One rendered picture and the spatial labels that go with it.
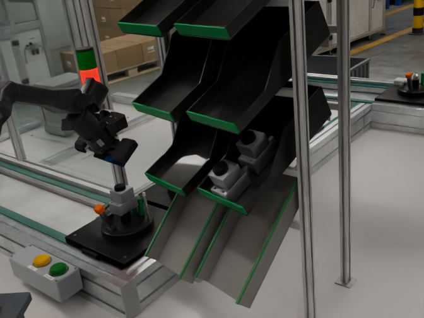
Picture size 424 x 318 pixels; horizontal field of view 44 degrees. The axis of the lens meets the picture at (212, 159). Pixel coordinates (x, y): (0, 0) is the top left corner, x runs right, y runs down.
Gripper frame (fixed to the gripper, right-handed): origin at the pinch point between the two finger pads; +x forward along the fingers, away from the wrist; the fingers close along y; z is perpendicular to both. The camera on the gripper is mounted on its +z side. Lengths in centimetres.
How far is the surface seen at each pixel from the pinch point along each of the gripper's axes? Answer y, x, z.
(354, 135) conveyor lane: -16, 77, 71
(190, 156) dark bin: -26.5, -5.1, 2.6
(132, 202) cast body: -2.1, 11.2, -6.0
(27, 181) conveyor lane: 65, 26, -6
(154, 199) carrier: 4.7, 24.4, 1.4
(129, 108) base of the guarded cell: 108, 76, 64
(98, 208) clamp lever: -0.7, 4.0, -12.8
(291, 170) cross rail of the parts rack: -50, -4, 5
